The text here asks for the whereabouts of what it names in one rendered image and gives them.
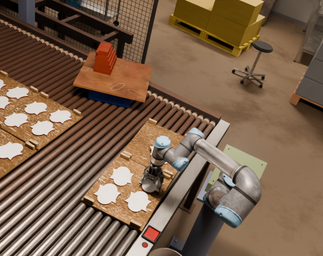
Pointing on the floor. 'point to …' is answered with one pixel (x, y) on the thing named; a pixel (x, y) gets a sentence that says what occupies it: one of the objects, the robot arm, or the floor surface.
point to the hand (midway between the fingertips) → (151, 183)
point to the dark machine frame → (72, 31)
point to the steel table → (311, 32)
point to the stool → (263, 46)
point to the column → (200, 230)
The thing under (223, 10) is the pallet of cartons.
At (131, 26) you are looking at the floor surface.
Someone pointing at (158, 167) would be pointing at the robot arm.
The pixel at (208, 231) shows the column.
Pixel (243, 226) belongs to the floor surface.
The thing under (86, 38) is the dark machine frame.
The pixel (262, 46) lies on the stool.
